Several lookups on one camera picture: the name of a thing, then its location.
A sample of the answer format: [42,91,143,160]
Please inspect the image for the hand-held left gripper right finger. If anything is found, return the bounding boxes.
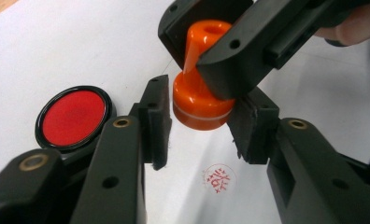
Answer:
[227,87,370,224]

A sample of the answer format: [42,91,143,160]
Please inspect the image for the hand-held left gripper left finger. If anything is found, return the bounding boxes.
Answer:
[70,74,172,224]

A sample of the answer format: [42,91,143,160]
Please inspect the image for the orange stamp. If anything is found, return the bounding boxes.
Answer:
[172,19,236,132]

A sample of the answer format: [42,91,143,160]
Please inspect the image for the round red ink pad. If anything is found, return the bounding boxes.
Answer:
[34,85,117,153]

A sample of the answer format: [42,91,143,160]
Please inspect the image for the small white paper sheet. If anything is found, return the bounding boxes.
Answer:
[142,59,370,224]

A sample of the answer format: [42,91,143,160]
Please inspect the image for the large white table cover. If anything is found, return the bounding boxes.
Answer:
[0,0,370,224]

